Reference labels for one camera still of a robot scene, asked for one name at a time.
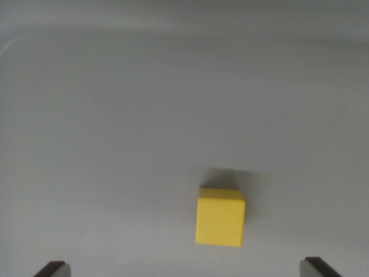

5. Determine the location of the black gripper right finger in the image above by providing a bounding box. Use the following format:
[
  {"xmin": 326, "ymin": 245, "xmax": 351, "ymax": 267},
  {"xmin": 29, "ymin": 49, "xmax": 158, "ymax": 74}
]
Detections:
[{"xmin": 299, "ymin": 256, "xmax": 344, "ymax": 277}]

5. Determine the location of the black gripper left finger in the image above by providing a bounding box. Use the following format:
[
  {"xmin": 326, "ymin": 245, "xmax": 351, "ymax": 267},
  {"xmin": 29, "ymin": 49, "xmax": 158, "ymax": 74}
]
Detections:
[{"xmin": 32, "ymin": 260, "xmax": 71, "ymax": 277}]

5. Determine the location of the yellow wooden cube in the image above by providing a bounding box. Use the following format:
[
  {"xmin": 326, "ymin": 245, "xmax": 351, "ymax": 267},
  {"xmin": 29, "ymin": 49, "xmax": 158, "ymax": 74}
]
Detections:
[{"xmin": 195, "ymin": 187, "xmax": 246, "ymax": 248}]

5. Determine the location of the grey plastic bin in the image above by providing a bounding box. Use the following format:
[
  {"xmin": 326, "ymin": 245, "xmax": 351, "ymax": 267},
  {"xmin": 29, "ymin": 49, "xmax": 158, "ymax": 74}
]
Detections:
[{"xmin": 0, "ymin": 0, "xmax": 369, "ymax": 277}]

